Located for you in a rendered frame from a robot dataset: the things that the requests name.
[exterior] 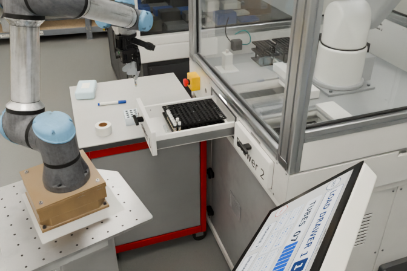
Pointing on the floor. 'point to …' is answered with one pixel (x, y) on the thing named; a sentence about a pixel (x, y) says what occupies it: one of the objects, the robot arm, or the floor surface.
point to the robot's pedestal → (111, 264)
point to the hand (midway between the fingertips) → (136, 75)
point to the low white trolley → (146, 159)
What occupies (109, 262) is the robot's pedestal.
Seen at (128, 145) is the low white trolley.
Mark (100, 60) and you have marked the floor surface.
